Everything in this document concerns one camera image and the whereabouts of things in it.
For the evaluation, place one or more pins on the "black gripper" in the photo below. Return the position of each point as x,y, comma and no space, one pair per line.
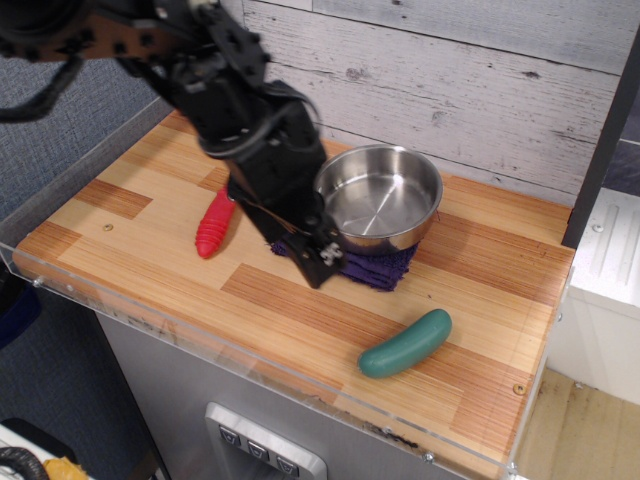
273,167

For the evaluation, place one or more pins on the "red-handled grey fork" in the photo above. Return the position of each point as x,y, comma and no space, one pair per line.
214,224

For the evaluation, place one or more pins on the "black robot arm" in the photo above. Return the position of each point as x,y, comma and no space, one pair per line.
205,64

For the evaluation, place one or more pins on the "stainless steel pot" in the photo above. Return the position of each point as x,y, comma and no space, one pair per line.
382,198

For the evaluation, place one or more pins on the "green toy cucumber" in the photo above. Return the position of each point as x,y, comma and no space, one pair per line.
408,348

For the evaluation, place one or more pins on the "purple folded cloth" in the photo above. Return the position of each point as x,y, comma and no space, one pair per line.
382,272

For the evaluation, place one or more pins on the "silver toy appliance cabinet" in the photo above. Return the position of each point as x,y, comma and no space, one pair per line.
361,431

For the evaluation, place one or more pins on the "silver button panel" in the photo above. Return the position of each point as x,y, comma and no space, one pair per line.
262,444

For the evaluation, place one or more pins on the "white cabinet at right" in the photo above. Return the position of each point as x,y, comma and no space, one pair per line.
596,338

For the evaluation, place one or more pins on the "dark grey right post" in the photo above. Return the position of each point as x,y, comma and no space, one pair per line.
611,133

